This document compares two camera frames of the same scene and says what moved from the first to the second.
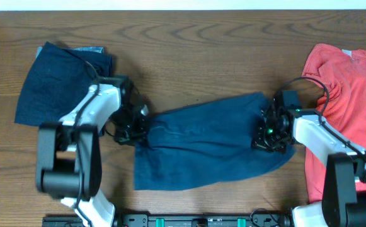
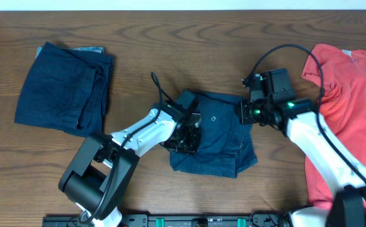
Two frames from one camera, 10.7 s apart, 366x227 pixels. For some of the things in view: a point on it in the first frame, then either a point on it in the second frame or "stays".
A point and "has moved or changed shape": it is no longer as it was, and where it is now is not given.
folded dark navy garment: (59, 79) stays
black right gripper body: (263, 142) -> (244, 112)
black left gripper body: (127, 133) -> (186, 139)
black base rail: (183, 219) stays
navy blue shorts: (211, 143) has moved or changed shape
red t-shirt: (354, 106) stays
